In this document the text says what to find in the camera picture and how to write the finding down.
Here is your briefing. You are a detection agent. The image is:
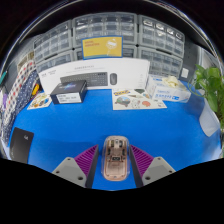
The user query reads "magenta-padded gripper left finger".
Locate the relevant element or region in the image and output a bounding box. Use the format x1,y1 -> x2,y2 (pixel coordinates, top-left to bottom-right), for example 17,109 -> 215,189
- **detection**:
52,144 -> 100,190

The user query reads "transparent pink computer mouse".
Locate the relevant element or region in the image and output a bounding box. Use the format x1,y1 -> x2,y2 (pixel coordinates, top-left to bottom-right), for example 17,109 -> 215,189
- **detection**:
101,135 -> 131,183

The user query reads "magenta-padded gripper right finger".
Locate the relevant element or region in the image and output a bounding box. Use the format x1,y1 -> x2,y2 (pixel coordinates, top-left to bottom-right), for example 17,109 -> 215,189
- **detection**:
128,144 -> 176,189

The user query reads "orange yellow hand tool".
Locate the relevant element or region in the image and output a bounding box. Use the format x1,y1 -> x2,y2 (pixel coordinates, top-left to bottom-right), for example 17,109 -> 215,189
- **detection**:
31,83 -> 41,98

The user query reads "green potted plant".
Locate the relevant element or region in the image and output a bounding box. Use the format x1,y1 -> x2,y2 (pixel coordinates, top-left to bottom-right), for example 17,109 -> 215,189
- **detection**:
189,63 -> 224,158

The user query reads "small black product box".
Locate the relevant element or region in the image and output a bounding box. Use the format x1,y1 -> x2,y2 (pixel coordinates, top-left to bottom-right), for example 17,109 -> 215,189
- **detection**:
49,79 -> 88,105

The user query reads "teal small item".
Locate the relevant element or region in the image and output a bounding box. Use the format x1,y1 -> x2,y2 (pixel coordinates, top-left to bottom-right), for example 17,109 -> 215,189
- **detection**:
0,70 -> 8,85

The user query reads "yellow blue-framed sign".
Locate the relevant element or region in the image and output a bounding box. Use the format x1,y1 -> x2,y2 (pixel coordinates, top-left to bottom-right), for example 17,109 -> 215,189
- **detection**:
81,35 -> 124,60

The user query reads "cartoon sticker sheet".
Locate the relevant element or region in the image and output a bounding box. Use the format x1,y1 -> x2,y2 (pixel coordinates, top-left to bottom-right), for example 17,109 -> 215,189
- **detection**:
112,87 -> 168,111

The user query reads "long white keyboard box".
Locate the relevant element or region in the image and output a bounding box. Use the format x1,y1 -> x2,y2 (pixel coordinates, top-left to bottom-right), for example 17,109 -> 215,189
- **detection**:
38,58 -> 151,95

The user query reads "black mouse pad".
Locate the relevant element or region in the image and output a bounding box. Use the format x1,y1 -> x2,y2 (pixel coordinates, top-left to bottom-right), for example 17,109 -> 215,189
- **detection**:
8,127 -> 35,164

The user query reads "white wall socket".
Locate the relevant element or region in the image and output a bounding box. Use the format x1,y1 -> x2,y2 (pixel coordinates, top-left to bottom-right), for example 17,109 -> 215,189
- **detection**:
180,67 -> 190,80

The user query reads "red blue plaid cloth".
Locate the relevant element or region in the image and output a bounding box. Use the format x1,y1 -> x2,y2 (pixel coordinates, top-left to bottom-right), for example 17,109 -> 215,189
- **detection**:
3,59 -> 37,128

